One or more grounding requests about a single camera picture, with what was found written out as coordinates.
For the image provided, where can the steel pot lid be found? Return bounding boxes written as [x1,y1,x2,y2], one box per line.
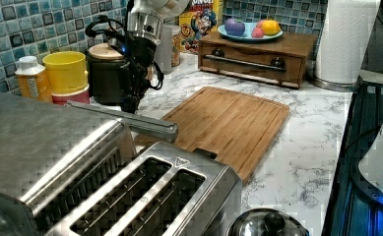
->
[225,207,310,236]

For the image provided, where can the silver two-slot toaster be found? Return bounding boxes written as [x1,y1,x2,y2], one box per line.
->
[45,142,242,236]

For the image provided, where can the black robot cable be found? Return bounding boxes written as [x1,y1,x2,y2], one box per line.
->
[84,0,164,91]

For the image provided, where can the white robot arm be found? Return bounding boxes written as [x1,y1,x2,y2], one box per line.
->
[118,0,192,113]

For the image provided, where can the paper towel roll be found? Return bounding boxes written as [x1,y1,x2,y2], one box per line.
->
[310,0,381,92]

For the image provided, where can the wooden drawer box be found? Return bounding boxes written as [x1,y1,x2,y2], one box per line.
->
[198,31,317,89]

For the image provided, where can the oven door with handle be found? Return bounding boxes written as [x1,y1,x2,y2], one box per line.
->
[66,100,178,143]

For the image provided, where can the silver toaster oven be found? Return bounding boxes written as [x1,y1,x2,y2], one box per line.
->
[0,88,138,236]

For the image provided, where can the yellow cereal box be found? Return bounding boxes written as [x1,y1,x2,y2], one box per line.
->
[179,0,223,54]

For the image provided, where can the bamboo cutting board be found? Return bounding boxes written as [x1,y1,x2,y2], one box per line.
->
[133,86,290,183]

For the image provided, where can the light blue plate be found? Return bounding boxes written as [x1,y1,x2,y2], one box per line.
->
[218,23,284,42]

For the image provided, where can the pink plush fruit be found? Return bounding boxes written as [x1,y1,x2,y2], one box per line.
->
[251,28,265,38]

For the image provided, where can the black canister with wooden lid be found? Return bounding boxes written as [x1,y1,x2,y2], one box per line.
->
[87,43,128,105]

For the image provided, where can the orange bottle white cap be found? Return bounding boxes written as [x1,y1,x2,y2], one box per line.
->
[15,56,52,102]

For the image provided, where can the purple plush fruit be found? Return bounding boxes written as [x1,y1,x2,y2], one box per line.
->
[224,19,245,36]

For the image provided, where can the translucent plastic cup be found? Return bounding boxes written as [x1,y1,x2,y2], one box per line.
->
[155,26,172,74]

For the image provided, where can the yellow plush lemon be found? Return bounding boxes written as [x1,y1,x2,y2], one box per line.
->
[261,20,281,35]

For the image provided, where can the yellow mug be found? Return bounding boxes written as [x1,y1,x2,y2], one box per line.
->
[42,51,88,93]

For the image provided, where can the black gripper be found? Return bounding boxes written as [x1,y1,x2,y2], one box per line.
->
[121,37,157,113]

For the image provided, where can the red cup under mug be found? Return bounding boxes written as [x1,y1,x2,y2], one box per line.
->
[51,85,90,104]

